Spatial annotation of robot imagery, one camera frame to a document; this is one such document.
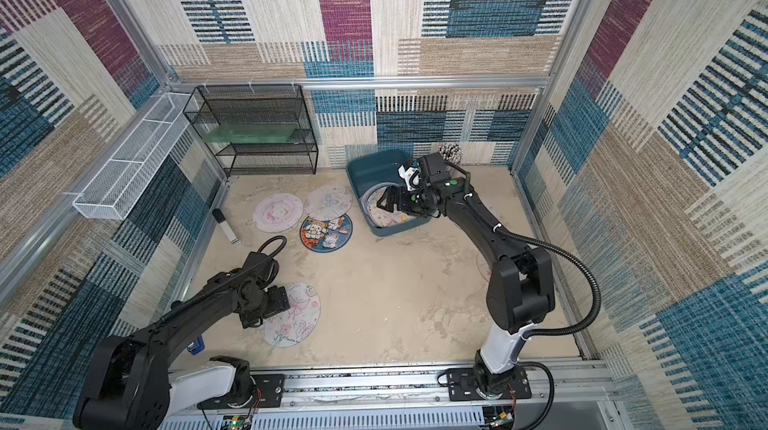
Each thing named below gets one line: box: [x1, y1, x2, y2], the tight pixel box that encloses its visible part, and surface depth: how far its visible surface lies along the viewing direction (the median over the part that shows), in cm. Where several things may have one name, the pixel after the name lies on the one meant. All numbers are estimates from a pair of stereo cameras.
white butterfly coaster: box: [304, 184, 353, 221], surface depth 113 cm
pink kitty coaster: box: [253, 193, 304, 233], surface depth 110 cm
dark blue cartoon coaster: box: [300, 213, 353, 253], surface depth 104 cm
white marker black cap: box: [212, 208, 238, 244], surface depth 101 cm
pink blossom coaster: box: [263, 282, 321, 349], surface depth 86 cm
